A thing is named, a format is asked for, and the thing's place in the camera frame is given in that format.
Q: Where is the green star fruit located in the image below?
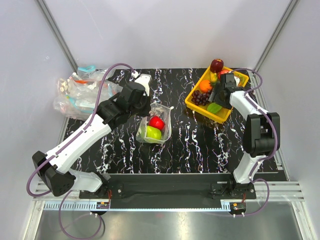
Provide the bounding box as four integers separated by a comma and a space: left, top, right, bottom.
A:
206, 102, 222, 114

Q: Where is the bright red apple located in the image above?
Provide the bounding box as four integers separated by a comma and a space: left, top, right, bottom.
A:
148, 116, 165, 131

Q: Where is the clear zip top bag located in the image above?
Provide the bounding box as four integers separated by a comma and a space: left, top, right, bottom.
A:
135, 103, 174, 145

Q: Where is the smooth green apple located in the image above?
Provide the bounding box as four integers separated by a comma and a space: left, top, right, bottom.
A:
146, 125, 162, 140

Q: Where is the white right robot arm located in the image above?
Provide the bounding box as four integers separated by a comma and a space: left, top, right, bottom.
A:
213, 72, 280, 199

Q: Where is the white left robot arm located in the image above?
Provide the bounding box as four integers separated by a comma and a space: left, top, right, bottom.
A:
32, 79, 151, 198

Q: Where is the pile of clear zip bags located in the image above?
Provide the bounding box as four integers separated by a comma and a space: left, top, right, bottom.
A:
53, 65, 107, 121

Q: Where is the small yellow fruit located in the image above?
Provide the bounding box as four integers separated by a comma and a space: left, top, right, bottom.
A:
209, 71, 217, 83

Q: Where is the dark red apple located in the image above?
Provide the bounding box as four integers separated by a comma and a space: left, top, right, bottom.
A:
210, 58, 224, 73

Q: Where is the orange fruit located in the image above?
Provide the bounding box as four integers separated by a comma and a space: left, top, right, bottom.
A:
199, 79, 213, 93

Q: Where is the dark purple grape bunch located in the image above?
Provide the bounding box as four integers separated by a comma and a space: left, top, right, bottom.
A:
191, 90, 211, 106

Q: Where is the yellow plastic fruit tray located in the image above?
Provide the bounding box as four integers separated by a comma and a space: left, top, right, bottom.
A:
185, 66, 249, 124

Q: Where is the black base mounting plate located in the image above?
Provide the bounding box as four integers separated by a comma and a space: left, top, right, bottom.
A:
79, 173, 257, 200

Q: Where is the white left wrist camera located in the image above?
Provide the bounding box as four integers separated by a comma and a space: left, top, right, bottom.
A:
131, 71, 152, 97

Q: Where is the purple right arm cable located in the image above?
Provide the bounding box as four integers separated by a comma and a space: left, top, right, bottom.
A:
206, 67, 280, 217

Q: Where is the aluminium frame rail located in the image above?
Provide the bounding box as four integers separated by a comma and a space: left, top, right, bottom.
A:
39, 181, 304, 212

